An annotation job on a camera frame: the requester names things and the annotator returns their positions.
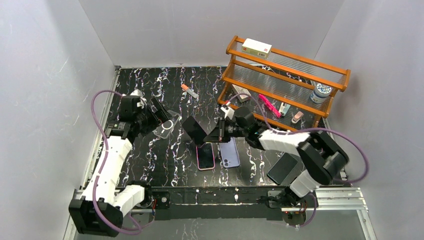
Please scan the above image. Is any small pink white item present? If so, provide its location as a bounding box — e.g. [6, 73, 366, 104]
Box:
[291, 111, 304, 124]

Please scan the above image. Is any pink utility knife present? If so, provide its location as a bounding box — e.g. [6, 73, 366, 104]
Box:
[258, 94, 281, 118]

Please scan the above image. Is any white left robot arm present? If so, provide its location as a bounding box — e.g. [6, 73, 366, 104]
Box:
[68, 93, 172, 237]

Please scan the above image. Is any orange wooden shelf rack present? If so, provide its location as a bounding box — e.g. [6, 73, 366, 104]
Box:
[217, 35, 351, 130]

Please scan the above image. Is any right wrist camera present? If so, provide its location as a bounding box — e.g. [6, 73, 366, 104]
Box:
[220, 104, 235, 121]

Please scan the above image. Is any black screen smartphone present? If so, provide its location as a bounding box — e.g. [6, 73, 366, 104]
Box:
[197, 143, 215, 170]

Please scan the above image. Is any orange grey marker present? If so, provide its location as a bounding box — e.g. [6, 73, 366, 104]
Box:
[181, 84, 199, 99]

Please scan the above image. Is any small grey box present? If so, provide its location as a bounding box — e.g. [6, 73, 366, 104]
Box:
[231, 84, 251, 103]

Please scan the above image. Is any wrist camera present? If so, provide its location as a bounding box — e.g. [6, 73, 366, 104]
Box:
[220, 104, 235, 121]
[130, 89, 147, 109]

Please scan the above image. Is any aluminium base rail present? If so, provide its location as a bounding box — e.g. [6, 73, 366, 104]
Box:
[67, 187, 369, 213]

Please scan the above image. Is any lavender phone case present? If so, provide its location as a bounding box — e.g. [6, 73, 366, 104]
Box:
[218, 137, 241, 169]

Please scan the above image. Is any dark teal phone case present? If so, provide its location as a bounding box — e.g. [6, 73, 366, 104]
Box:
[266, 153, 298, 185]

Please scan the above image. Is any white green stapler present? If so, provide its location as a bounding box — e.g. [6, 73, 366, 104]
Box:
[278, 102, 291, 117]

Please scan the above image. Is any white red carton box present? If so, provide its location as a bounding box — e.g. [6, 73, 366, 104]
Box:
[241, 38, 272, 59]

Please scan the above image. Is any pink phone case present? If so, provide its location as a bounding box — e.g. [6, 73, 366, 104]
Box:
[195, 142, 217, 172]

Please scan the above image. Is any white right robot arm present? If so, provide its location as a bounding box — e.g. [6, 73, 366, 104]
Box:
[203, 106, 349, 203]

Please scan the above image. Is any clear magsafe phone case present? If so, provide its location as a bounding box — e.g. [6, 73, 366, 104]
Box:
[153, 110, 181, 139]

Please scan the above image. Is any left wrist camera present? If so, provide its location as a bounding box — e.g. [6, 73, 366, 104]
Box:
[130, 89, 147, 109]

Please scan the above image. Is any white blue round jar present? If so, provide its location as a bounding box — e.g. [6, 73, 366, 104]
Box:
[310, 83, 333, 104]

